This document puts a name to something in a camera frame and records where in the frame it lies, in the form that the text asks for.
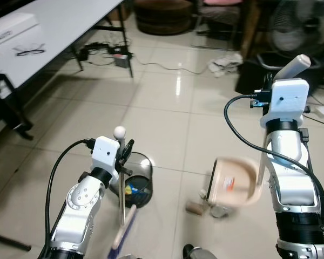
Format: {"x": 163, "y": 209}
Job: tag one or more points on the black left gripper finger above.
{"x": 130, "y": 148}

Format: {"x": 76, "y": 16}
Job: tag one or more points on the broom with white knob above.
{"x": 122, "y": 199}

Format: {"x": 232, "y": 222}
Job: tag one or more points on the black floor fan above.
{"x": 297, "y": 29}

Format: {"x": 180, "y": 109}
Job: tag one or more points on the black mesh waste bin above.
{"x": 143, "y": 170}

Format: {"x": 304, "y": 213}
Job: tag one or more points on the blue yellow wrapper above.
{"x": 134, "y": 189}

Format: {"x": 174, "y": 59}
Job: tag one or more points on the brown cork scrap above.
{"x": 194, "y": 208}

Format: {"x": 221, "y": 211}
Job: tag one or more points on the black power strip with plugs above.
{"x": 117, "y": 54}

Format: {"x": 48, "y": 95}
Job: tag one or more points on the grey round scrap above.
{"x": 219, "y": 211}

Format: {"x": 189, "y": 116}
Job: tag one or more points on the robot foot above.
{"x": 195, "y": 252}

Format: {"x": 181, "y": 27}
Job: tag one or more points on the crumpled white cloth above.
{"x": 225, "y": 63}

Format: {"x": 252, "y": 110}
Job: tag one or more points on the white table with black legs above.
{"x": 70, "y": 27}

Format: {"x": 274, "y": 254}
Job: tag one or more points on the dark round wooden stool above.
{"x": 163, "y": 16}

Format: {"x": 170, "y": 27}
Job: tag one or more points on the black eyeglasses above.
{"x": 29, "y": 52}

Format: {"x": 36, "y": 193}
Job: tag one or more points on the white cardboard box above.
{"x": 11, "y": 29}

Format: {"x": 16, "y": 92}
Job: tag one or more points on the chair with pink cushion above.
{"x": 222, "y": 4}

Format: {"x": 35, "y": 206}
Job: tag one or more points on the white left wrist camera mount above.
{"x": 104, "y": 152}

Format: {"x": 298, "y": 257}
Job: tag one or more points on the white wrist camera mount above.
{"x": 104, "y": 152}
{"x": 287, "y": 100}

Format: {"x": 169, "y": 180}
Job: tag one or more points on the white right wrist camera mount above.
{"x": 287, "y": 100}

